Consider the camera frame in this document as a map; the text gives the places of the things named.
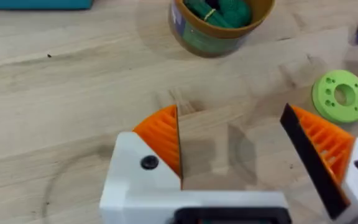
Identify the left gripper white and orange left finger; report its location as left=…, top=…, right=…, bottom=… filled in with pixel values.
left=99, top=104, right=183, bottom=224

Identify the left gripper white and orange right finger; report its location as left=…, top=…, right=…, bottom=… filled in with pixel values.
left=280, top=103, right=358, bottom=224

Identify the green disc with holes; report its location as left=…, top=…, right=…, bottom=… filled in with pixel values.
left=311, top=69, right=358, bottom=123

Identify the brown tub with green toys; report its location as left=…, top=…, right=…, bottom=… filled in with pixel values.
left=168, top=0, right=275, bottom=58

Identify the teal box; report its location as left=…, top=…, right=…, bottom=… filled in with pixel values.
left=0, top=0, right=94, bottom=11

